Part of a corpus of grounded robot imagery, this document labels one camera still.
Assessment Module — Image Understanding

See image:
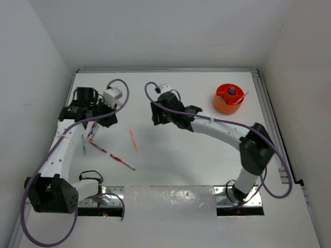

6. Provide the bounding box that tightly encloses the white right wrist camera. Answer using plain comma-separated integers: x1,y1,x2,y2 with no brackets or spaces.
155,84,172,94

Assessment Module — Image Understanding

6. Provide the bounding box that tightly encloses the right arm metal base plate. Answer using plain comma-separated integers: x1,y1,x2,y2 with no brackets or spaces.
214,185,263,208

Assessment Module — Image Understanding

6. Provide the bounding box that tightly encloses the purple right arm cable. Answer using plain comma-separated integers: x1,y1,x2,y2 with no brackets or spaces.
144,82,293,199

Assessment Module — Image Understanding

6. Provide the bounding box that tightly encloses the white glue bottle blue cap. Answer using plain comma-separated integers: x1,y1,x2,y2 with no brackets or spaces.
228,87,235,96

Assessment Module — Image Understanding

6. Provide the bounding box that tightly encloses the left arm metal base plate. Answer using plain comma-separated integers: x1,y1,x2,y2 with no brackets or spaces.
78,186,124,208

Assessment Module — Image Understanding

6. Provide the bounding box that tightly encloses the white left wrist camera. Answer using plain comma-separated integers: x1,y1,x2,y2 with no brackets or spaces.
102,87,123,108

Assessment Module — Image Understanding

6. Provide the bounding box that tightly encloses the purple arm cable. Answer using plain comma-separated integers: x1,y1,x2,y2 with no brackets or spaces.
144,82,293,199
20,79,129,245

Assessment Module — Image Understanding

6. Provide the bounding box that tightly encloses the red gel pen long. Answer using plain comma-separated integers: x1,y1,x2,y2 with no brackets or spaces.
110,154,136,171

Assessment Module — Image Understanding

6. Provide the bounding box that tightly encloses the dark red gel pen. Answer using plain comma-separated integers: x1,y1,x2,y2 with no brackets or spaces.
87,121,97,139

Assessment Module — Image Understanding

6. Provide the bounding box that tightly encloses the blue gel pen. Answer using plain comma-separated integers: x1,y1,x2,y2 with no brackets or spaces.
90,125,99,140

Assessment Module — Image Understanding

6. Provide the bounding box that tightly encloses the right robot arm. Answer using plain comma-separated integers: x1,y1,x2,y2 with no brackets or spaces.
151,91,274,203

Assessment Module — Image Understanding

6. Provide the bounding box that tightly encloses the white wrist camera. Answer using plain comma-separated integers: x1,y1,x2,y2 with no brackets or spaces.
155,84,172,94
102,87,123,108

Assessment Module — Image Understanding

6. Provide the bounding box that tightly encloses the blue thin ballpoint pen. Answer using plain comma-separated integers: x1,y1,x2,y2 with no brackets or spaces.
81,134,86,156

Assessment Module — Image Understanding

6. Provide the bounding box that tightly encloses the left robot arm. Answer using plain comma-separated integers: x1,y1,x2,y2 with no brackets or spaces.
27,87,123,213

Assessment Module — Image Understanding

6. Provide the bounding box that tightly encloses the orange round compartment container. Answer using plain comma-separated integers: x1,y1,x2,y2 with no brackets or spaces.
213,83,244,115

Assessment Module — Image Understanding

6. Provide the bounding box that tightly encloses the red capped gel pen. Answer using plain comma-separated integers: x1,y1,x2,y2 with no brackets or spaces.
88,140,107,153

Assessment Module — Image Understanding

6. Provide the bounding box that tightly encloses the orange highlighter pen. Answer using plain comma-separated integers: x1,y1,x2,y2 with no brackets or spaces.
234,91,249,105
129,128,138,153

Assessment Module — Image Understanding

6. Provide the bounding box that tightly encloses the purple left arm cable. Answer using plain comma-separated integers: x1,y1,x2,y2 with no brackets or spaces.
20,79,129,245

